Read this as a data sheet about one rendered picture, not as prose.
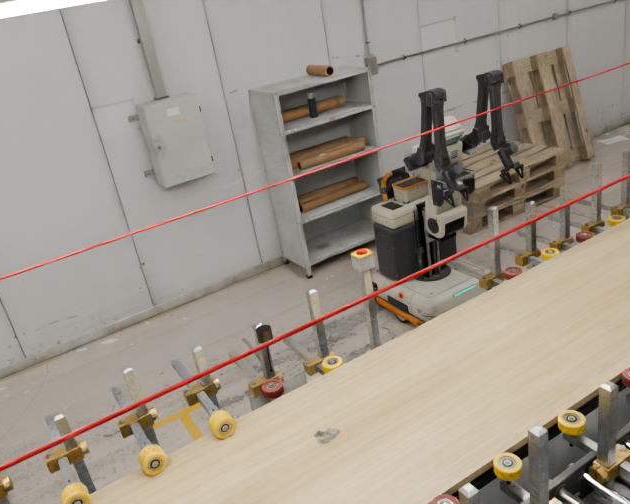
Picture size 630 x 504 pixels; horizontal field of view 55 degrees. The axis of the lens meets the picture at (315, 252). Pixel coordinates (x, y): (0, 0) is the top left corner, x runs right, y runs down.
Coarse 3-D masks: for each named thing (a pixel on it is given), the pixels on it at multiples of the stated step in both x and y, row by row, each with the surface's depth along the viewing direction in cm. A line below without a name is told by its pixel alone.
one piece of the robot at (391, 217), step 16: (384, 176) 408; (384, 208) 402; (400, 208) 397; (416, 208) 401; (384, 224) 403; (400, 224) 398; (416, 224) 405; (384, 240) 410; (400, 240) 402; (416, 240) 409; (448, 240) 425; (384, 256) 418; (400, 256) 406; (416, 256) 413; (432, 256) 417; (448, 256) 429; (384, 272) 425; (400, 272) 410; (432, 272) 420
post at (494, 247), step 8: (488, 208) 282; (496, 208) 280; (488, 216) 283; (496, 216) 282; (488, 224) 285; (496, 224) 283; (488, 232) 287; (496, 232) 285; (496, 240) 286; (496, 248) 288; (496, 256) 290; (496, 264) 291; (496, 272) 293
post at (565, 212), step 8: (560, 192) 306; (568, 192) 304; (560, 200) 308; (568, 200) 306; (568, 208) 308; (560, 216) 311; (568, 216) 310; (560, 224) 313; (568, 224) 312; (560, 232) 315; (568, 232) 313
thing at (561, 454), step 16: (592, 400) 202; (624, 400) 213; (592, 416) 205; (624, 416) 216; (560, 432) 197; (592, 432) 208; (560, 448) 200; (576, 448) 205; (528, 464) 192; (560, 464) 202; (480, 480) 182; (496, 480) 185; (528, 480) 195; (480, 496) 183; (496, 496) 188
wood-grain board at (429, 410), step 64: (576, 256) 281; (448, 320) 251; (512, 320) 243; (576, 320) 235; (320, 384) 226; (384, 384) 219; (448, 384) 213; (512, 384) 208; (576, 384) 202; (192, 448) 205; (256, 448) 200; (320, 448) 195; (384, 448) 190; (448, 448) 186; (512, 448) 183
